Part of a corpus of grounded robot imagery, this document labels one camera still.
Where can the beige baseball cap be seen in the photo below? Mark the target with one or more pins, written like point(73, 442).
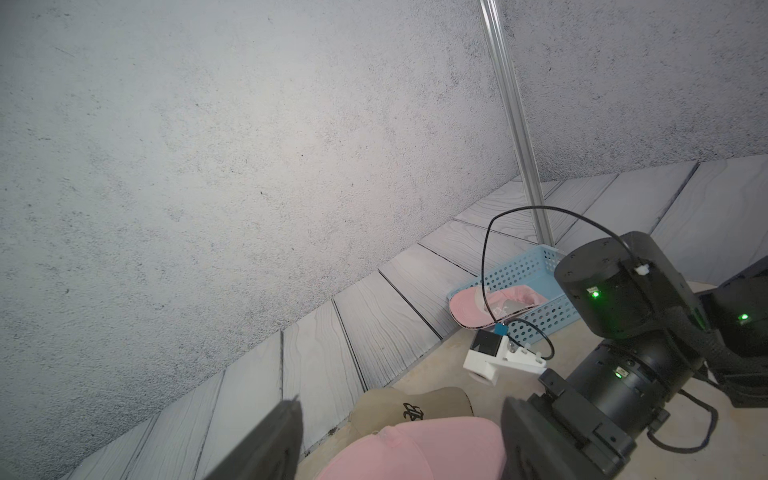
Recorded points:
point(380, 408)

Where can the light blue perforated basket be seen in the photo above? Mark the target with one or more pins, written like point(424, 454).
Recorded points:
point(535, 269)

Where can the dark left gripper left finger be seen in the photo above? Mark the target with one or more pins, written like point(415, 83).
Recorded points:
point(272, 450)

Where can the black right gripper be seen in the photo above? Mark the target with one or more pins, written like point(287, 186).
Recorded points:
point(655, 336)

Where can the pink baseball cap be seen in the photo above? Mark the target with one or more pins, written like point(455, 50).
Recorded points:
point(448, 448)
point(473, 309)

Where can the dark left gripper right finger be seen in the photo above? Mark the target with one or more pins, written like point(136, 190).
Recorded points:
point(538, 447)

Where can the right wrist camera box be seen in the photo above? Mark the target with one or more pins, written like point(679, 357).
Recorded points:
point(489, 353)

